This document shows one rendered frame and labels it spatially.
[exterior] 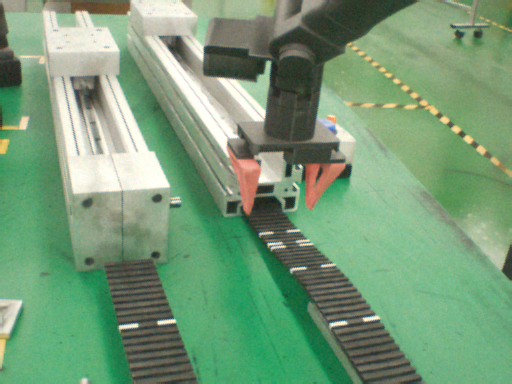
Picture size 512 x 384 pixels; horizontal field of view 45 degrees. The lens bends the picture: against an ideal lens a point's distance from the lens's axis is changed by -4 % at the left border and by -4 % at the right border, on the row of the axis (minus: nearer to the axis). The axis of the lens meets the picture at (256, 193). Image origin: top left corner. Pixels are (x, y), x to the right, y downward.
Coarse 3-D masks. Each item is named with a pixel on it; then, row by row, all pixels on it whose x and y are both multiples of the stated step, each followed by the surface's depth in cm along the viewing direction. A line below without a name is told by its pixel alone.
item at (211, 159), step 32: (128, 32) 143; (160, 64) 111; (192, 64) 119; (160, 96) 113; (192, 96) 94; (224, 96) 101; (192, 128) 92; (224, 128) 84; (192, 160) 94; (224, 160) 79; (256, 160) 83; (224, 192) 80; (256, 192) 81; (288, 192) 82
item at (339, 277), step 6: (306, 276) 65; (312, 276) 65; (318, 276) 65; (324, 276) 65; (330, 276) 66; (336, 276) 66; (342, 276) 66; (300, 282) 64; (306, 282) 64; (312, 282) 64; (318, 282) 64; (324, 282) 64; (330, 282) 65; (336, 282) 65
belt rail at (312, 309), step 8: (312, 304) 65; (312, 312) 64; (320, 320) 62; (320, 328) 62; (328, 328) 62; (328, 336) 61; (336, 344) 59; (336, 352) 59; (344, 360) 58; (352, 368) 56; (352, 376) 56
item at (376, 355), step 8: (392, 344) 56; (352, 352) 55; (360, 352) 55; (368, 352) 55; (376, 352) 55; (384, 352) 56; (392, 352) 55; (400, 352) 55; (352, 360) 54; (360, 360) 54; (368, 360) 54; (376, 360) 54; (384, 360) 55; (392, 360) 55
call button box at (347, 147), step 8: (336, 128) 95; (344, 136) 93; (344, 144) 92; (352, 144) 92; (344, 152) 92; (352, 152) 93; (352, 160) 93; (304, 168) 91; (320, 168) 92; (344, 168) 94; (304, 176) 92; (344, 176) 94
